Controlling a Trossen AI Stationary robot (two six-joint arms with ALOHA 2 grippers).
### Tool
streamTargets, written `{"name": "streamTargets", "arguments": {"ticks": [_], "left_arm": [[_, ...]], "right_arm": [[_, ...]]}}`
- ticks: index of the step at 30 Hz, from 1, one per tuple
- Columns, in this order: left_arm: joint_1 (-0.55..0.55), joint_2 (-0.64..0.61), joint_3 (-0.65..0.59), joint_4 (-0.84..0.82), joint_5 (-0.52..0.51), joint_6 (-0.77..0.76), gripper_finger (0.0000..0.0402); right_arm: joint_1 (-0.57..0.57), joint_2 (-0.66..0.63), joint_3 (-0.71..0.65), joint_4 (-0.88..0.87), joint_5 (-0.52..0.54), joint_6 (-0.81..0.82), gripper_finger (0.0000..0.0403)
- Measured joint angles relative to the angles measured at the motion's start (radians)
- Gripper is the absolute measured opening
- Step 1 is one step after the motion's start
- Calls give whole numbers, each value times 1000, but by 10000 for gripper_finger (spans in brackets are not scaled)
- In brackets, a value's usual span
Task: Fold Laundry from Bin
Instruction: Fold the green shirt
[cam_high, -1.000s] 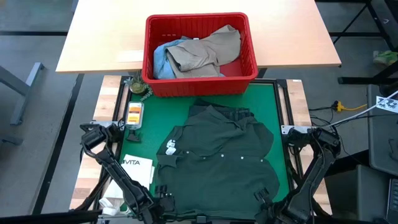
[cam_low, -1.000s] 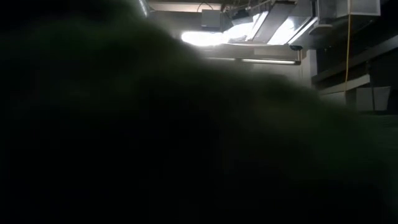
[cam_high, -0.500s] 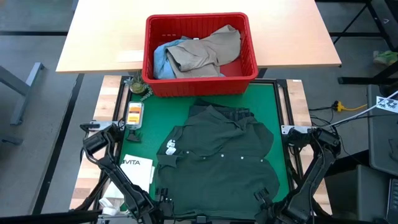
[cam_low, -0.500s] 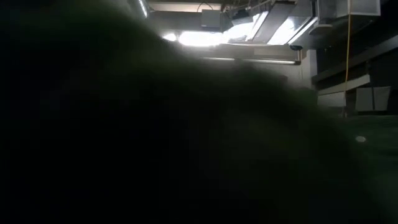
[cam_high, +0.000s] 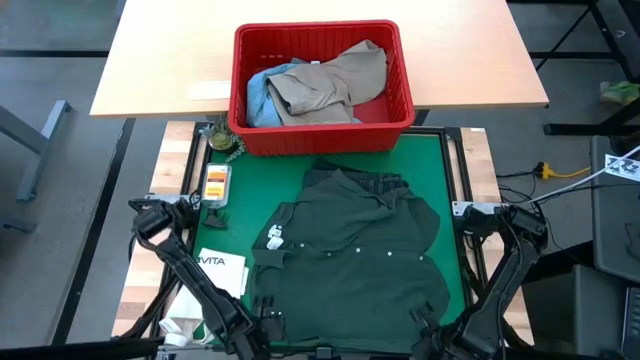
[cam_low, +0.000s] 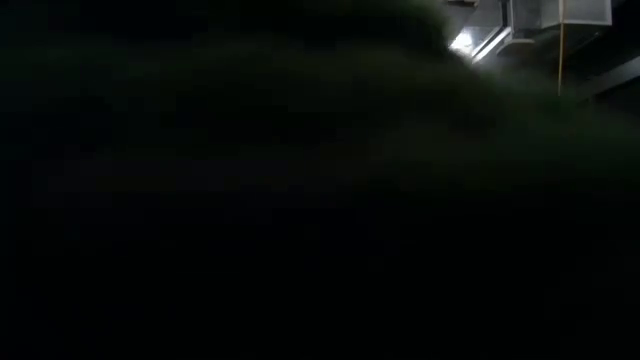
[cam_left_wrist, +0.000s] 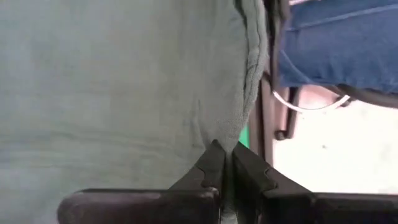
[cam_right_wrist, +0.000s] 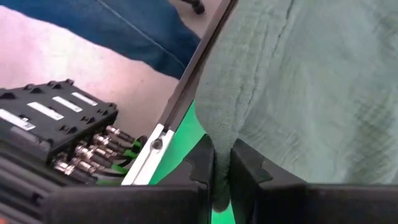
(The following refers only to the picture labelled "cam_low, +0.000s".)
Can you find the flat silver ceiling panel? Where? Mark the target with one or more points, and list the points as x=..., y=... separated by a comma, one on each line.
x=475, y=40

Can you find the dark green button shirt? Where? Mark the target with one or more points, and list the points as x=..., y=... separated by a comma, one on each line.
x=300, y=125

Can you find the white ceiling duct box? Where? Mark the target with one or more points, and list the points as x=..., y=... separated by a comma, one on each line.
x=575, y=12

